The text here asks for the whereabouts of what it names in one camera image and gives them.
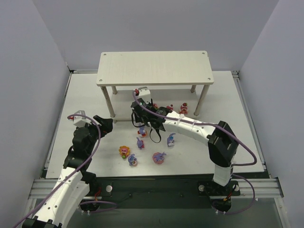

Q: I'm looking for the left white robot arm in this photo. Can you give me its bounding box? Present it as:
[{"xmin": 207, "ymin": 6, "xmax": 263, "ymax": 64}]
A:
[{"xmin": 22, "ymin": 112, "xmax": 113, "ymax": 228}]

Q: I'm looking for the purple bunny toy standing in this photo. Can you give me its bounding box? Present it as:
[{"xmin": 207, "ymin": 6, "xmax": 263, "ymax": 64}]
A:
[{"xmin": 136, "ymin": 137, "xmax": 144, "ymax": 149}]

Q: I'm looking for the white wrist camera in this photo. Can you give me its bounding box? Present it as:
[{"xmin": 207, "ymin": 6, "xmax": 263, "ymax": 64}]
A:
[
  {"xmin": 68, "ymin": 110, "xmax": 91, "ymax": 128},
  {"xmin": 135, "ymin": 86, "xmax": 151, "ymax": 104}
]

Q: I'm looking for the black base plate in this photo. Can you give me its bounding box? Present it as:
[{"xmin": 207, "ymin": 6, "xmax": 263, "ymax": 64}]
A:
[{"xmin": 81, "ymin": 174, "xmax": 240, "ymax": 211}]

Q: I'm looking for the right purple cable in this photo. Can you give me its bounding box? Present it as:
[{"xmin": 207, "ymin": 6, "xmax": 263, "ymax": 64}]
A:
[{"xmin": 132, "ymin": 91, "xmax": 258, "ymax": 216}]

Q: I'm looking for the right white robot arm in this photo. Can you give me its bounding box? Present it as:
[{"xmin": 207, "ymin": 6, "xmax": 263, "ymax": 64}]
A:
[{"xmin": 131, "ymin": 98, "xmax": 238, "ymax": 186}]

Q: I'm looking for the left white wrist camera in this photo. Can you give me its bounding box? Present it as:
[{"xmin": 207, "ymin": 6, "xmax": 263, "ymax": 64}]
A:
[{"xmin": 68, "ymin": 110, "xmax": 91, "ymax": 128}]

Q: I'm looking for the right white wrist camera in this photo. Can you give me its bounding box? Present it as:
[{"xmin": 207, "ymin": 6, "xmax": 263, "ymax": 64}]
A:
[{"xmin": 135, "ymin": 86, "xmax": 151, "ymax": 104}]

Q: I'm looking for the purple cable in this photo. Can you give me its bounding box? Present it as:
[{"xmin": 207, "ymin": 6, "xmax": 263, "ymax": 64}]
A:
[
  {"xmin": 14, "ymin": 114, "xmax": 119, "ymax": 228},
  {"xmin": 132, "ymin": 91, "xmax": 258, "ymax": 216}
]

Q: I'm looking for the aluminium frame rail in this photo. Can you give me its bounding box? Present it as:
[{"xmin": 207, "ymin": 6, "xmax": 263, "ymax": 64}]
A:
[{"xmin": 28, "ymin": 178, "xmax": 284, "ymax": 199}]

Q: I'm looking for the purple bunny on red base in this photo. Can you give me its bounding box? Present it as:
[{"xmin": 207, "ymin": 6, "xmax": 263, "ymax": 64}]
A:
[{"xmin": 137, "ymin": 127, "xmax": 147, "ymax": 137}]

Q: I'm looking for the pink bear clover toy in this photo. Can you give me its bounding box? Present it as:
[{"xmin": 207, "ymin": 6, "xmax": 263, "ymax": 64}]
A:
[{"xmin": 166, "ymin": 104, "xmax": 173, "ymax": 111}]

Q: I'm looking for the purple bunny pink cake toy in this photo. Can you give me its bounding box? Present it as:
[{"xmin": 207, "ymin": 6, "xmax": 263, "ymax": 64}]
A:
[{"xmin": 152, "ymin": 152, "xmax": 167, "ymax": 165}]

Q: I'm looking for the purple bunny with ball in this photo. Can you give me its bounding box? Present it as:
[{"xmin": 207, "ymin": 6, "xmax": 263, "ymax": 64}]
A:
[{"xmin": 128, "ymin": 154, "xmax": 138, "ymax": 166}]

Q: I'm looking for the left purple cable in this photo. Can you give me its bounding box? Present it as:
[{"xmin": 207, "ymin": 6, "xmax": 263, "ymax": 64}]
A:
[{"xmin": 14, "ymin": 114, "xmax": 119, "ymax": 228}]

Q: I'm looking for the wooden two-tier shelf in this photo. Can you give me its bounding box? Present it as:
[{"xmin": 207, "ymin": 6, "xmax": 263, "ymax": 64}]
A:
[{"xmin": 96, "ymin": 50, "xmax": 214, "ymax": 121}]

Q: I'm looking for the purple bunny blue ears toy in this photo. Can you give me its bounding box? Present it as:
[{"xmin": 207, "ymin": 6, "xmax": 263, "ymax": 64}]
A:
[{"xmin": 167, "ymin": 133, "xmax": 176, "ymax": 147}]

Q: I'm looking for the orange lion toy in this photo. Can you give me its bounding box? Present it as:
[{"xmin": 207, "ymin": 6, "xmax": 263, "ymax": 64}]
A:
[{"xmin": 119, "ymin": 145, "xmax": 130, "ymax": 159}]

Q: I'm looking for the red white strawberry toy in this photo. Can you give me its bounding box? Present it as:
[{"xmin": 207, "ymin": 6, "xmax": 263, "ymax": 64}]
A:
[{"xmin": 180, "ymin": 102, "xmax": 188, "ymax": 115}]

